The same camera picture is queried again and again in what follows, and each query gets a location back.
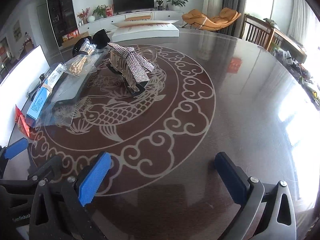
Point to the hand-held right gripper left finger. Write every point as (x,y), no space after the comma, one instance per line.
(96,175)

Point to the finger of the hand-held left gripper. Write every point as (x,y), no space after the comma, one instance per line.
(17,148)
(50,166)

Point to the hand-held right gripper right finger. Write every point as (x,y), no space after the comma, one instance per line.
(230,180)

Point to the cotton swabs packet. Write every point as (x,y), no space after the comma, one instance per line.
(78,63)

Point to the red envelope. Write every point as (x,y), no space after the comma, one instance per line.
(23,127)

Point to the blue cardboard box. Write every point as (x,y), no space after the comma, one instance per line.
(41,97)

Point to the clear-wrapped white flat box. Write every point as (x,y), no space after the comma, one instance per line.
(70,87)

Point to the wooden dining table set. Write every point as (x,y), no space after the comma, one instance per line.
(27,46)

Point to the silver rhinestone bow hair clip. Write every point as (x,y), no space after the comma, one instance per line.
(135,65)

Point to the row of orange packages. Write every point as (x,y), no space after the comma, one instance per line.
(71,35)

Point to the brown cardboard box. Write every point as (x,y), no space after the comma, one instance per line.
(82,36)

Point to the pile of clutter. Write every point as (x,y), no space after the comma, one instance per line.
(297,65)

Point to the black bow hair clip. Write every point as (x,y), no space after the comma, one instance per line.
(100,38)

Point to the dark display cabinet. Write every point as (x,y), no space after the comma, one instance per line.
(62,10)

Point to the white round vase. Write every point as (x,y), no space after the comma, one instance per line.
(90,19)

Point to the red flowers in vase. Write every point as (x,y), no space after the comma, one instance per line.
(83,13)

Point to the wooden chair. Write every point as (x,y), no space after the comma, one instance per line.
(255,31)

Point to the wooden side table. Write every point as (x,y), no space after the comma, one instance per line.
(287,40)

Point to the white box with orange lid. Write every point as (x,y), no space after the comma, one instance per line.
(145,31)

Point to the white television cabinet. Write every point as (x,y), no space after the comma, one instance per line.
(105,22)

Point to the orange lounge chair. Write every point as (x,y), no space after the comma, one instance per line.
(212,21)

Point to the bushy potted green plant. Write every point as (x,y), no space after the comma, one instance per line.
(99,11)

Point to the wooden bench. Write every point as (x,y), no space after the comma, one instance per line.
(137,17)

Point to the red gift box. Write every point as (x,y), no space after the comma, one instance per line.
(109,11)

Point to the white sheer curtain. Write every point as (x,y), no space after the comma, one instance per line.
(300,17)

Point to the grey curtain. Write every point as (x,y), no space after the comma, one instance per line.
(233,2)

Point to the black television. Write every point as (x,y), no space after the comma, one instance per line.
(132,0)

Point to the small potted plant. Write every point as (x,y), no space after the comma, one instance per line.
(159,3)

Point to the large potted green plant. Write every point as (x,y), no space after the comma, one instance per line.
(176,1)

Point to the framed wall picture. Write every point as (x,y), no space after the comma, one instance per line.
(16,31)

